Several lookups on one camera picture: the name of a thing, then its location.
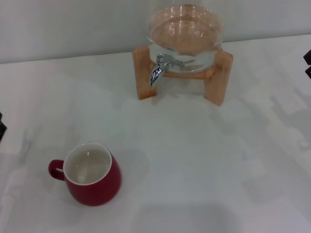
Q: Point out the clear glass dispenser jar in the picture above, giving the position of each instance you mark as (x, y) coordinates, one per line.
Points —
(187, 29)

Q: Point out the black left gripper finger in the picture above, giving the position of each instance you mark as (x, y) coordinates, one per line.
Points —
(2, 132)

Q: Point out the chrome faucet tap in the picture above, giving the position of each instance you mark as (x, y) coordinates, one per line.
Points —
(155, 74)

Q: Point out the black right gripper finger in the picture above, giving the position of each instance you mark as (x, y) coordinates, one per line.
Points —
(308, 58)

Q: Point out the wooden dispenser stand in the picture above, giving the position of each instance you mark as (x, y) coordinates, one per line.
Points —
(218, 80)

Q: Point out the red cup white inside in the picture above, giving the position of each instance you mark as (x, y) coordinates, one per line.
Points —
(97, 189)

